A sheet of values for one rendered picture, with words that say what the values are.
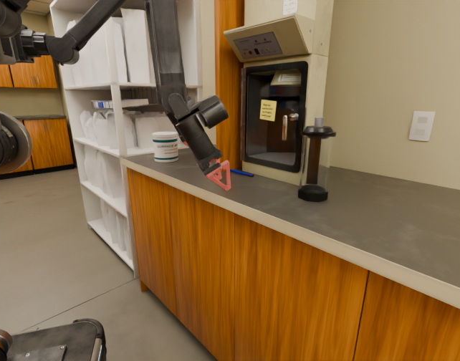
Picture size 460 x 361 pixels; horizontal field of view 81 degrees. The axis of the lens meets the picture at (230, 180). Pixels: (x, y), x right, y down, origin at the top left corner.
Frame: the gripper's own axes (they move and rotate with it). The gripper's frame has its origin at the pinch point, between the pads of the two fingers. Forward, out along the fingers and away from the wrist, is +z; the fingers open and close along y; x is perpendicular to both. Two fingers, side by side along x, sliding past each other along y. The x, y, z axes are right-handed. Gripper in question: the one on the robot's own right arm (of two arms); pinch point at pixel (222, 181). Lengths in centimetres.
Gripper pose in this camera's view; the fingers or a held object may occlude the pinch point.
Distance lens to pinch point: 74.4
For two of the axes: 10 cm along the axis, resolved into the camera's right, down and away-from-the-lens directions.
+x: -8.4, 5.4, -0.9
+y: -2.7, -2.8, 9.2
